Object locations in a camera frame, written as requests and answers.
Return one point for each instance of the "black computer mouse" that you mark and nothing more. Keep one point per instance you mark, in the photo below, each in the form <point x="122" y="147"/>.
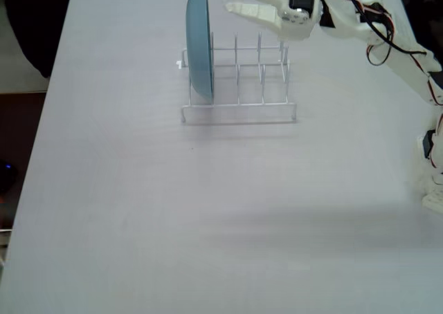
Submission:
<point x="7" y="175"/>

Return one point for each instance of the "blue plate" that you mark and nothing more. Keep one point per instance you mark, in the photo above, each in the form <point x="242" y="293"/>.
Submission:
<point x="199" y="51"/>

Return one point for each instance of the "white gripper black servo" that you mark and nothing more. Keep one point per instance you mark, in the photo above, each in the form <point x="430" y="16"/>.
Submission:
<point x="290" y="26"/>

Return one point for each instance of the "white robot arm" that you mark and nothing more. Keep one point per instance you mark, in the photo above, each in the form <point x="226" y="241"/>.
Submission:
<point x="408" y="65"/>

